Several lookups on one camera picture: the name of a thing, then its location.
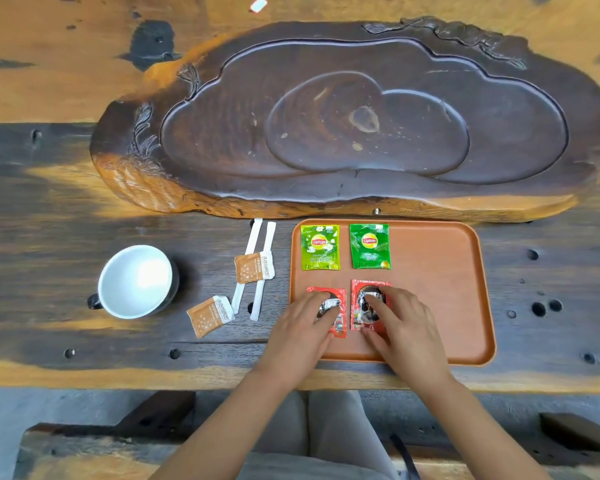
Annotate person's right hand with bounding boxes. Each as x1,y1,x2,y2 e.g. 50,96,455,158
361,285,456,396

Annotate person's left hand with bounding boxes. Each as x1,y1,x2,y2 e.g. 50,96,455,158
256,291,342,391

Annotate red coffee sachet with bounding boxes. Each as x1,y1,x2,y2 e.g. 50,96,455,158
306,287,348,339
350,279,394,332

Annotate person's right forearm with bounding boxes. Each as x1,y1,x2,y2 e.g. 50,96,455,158
414,371,539,480

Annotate person's left forearm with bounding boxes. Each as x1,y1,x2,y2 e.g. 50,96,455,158
149,365,309,480

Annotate light green tea sachet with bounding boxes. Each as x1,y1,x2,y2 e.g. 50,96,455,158
300,224,341,272

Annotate orange-brown rectangular serving tray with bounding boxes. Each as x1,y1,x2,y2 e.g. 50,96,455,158
288,219,497,367

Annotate dark green tea sachet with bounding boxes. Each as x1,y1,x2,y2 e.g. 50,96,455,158
349,223,392,270

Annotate orange and white creamer packet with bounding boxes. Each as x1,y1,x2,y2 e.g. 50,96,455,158
234,250,276,285
186,295,236,339

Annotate white paper stick packet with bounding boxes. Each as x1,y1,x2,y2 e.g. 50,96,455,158
231,218,264,316
249,221,277,323

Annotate person's grey trousers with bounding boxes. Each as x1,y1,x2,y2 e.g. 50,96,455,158
236,390,402,480

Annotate carved dark wooden tea tray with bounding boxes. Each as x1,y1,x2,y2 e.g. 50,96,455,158
89,16,600,224

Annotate white cup with dark outside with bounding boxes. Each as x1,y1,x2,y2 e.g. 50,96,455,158
87,245,180,320

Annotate rustic wooden bench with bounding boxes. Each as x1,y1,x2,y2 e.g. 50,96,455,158
12,391,600,480

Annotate black strap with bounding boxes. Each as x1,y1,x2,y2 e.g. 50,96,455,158
389,433,422,480

